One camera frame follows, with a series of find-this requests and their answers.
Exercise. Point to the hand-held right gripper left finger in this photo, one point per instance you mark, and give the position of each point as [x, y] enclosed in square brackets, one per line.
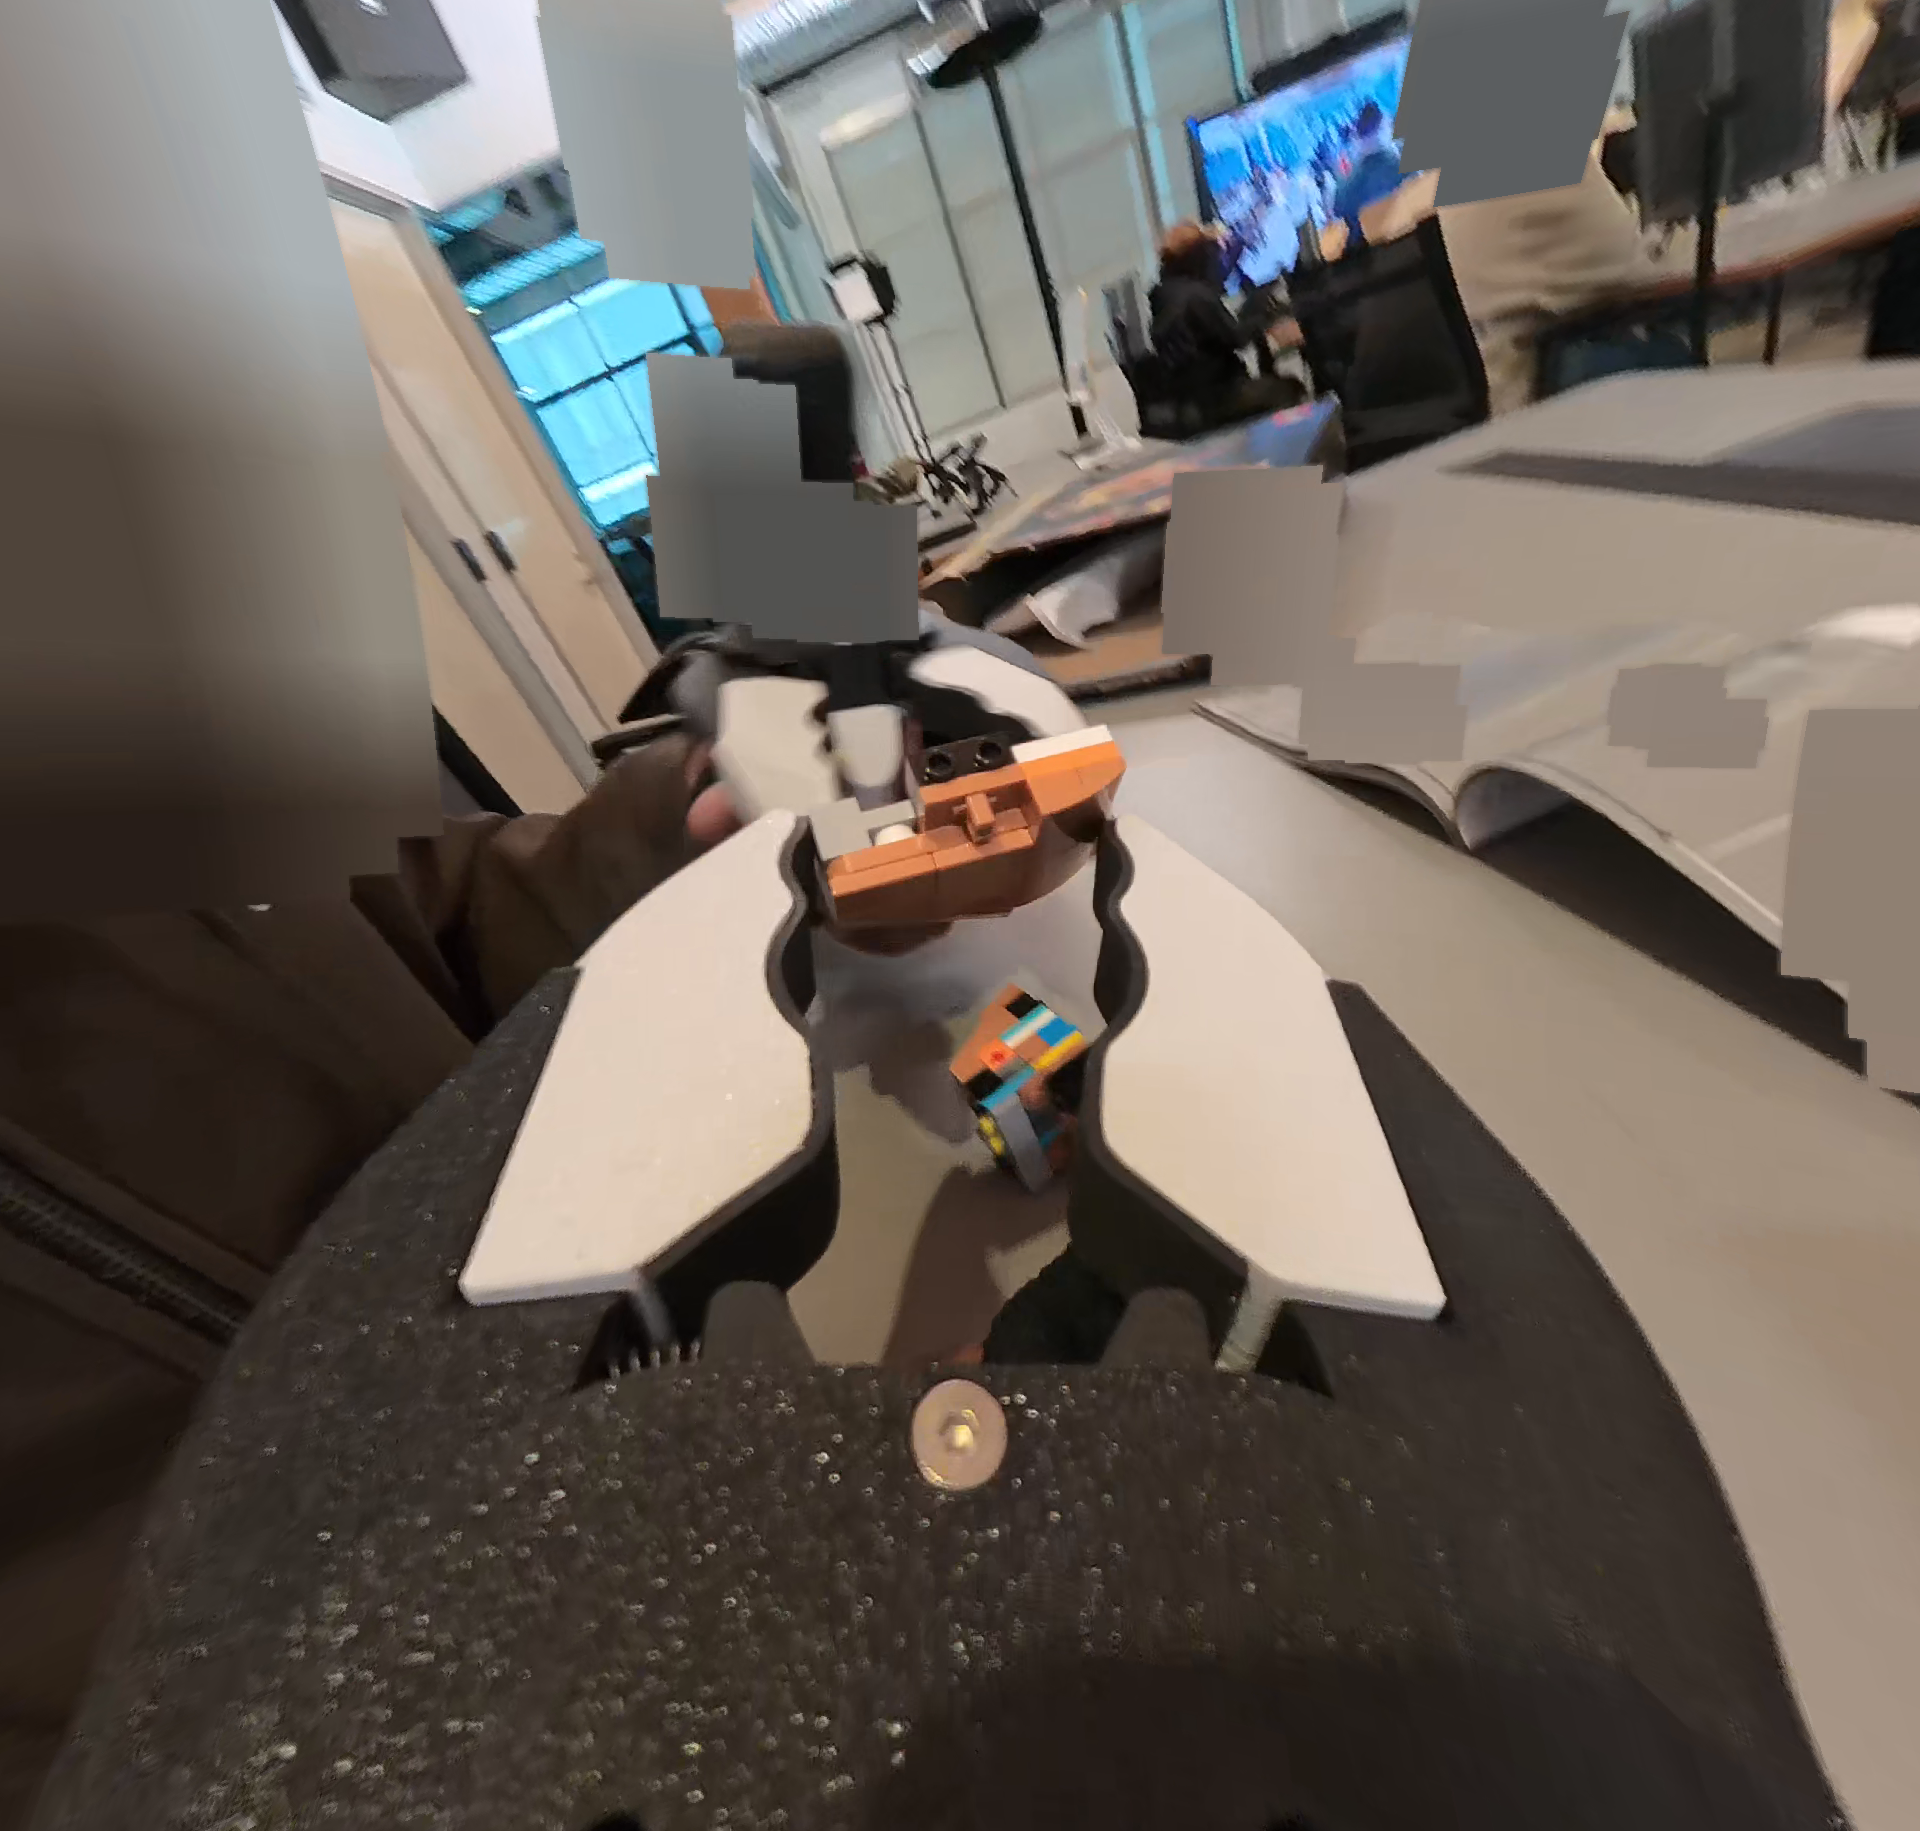
[642, 1081]

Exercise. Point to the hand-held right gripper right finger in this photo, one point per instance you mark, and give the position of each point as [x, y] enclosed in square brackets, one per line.
[1262, 1112]

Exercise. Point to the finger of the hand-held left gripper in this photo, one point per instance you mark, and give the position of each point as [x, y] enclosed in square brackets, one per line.
[1005, 699]
[772, 749]

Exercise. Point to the brown toy brick piece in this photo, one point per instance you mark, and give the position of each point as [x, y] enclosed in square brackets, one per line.
[960, 869]

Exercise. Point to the colourful toy brick build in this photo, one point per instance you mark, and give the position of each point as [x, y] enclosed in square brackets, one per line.
[1018, 1053]

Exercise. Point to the person's left forearm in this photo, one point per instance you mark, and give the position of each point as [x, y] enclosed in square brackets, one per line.
[570, 855]

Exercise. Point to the grey desk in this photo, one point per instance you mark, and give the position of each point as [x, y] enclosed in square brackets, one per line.
[1574, 1112]

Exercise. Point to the dark desk mat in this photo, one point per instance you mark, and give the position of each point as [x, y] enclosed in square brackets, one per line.
[1799, 453]

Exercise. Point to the person's left hand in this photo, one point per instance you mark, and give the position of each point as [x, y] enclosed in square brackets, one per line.
[714, 822]

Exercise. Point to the printed toy box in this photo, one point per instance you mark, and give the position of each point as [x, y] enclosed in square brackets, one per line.
[1141, 489]

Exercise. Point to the beige cabinet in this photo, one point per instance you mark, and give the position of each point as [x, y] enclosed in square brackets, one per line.
[449, 512]

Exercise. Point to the grey instruction booklet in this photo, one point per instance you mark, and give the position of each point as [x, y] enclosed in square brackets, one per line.
[1574, 749]

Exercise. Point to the person's brown jacket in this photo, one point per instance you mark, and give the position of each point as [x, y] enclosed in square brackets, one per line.
[149, 1112]

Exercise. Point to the black office chair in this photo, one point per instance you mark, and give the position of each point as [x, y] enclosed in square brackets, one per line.
[1395, 344]

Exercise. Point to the television screen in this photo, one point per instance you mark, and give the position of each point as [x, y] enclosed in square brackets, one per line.
[1288, 163]

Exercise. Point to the black floor lamp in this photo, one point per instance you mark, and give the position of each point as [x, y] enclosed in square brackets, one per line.
[983, 40]

